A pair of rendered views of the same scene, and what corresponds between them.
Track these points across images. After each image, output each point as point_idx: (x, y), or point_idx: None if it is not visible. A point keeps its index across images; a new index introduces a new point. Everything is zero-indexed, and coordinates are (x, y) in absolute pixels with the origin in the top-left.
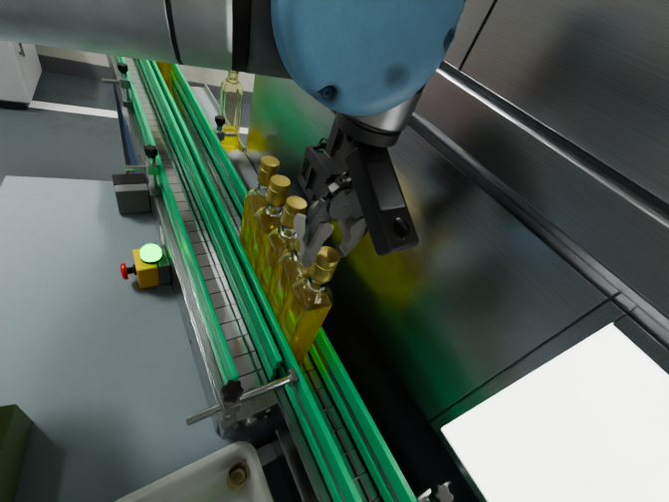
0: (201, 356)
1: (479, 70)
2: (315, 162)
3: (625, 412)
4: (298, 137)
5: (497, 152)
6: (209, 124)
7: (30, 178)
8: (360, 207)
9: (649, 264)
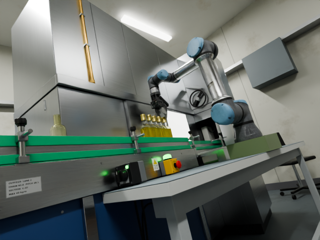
0: (187, 150)
1: (138, 95)
2: (159, 100)
3: (169, 116)
4: (109, 127)
5: (149, 101)
6: None
7: (155, 183)
8: (165, 102)
9: None
